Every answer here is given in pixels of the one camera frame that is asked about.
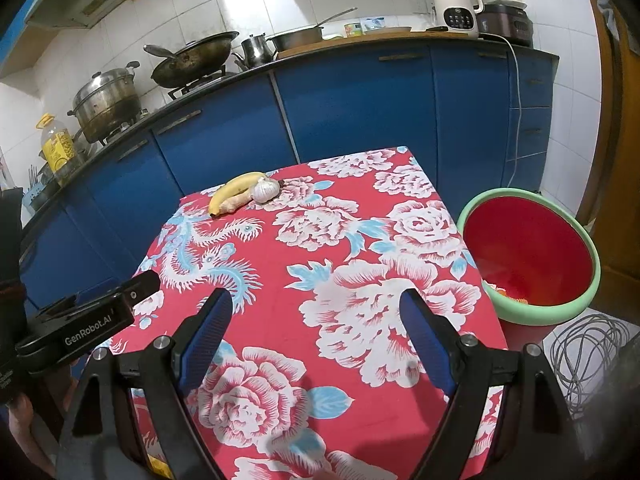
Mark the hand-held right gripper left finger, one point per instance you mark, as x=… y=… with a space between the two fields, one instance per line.
x=205 y=345

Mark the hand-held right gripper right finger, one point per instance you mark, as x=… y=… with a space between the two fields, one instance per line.
x=430 y=345

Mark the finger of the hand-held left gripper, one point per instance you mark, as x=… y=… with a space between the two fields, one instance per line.
x=142 y=285

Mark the orange plastic bag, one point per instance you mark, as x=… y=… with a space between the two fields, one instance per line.
x=515 y=298

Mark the red bin with green rim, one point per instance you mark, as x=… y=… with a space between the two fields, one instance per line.
x=525 y=240

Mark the red floral tablecloth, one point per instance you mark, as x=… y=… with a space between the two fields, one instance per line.
x=300 y=320

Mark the ginger root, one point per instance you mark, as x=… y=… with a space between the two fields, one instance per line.
x=239 y=203

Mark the yellow banana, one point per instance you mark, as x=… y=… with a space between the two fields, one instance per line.
x=230 y=191

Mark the blue utensil holder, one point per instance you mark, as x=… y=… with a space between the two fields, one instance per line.
x=45 y=192

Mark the garlic bulb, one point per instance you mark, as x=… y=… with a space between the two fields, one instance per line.
x=264 y=191

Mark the yellow oil bottle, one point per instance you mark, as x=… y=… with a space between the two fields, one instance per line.
x=57 y=147

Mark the steel steamer pot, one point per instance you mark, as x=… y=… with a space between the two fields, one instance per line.
x=105 y=105

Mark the gas stove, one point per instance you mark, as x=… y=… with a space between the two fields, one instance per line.
x=200 y=83

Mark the black wok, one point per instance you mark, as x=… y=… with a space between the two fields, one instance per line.
x=190 y=60

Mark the blue kitchen base cabinet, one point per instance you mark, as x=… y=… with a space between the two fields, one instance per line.
x=350 y=105

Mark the small steel pot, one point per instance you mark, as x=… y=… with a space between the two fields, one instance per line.
x=255 y=50

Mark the wooden door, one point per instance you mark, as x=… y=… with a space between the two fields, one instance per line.
x=615 y=160

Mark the blue and white packet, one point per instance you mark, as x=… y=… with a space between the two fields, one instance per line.
x=375 y=25

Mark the dark rice cooker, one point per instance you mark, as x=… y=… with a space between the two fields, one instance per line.
x=505 y=22

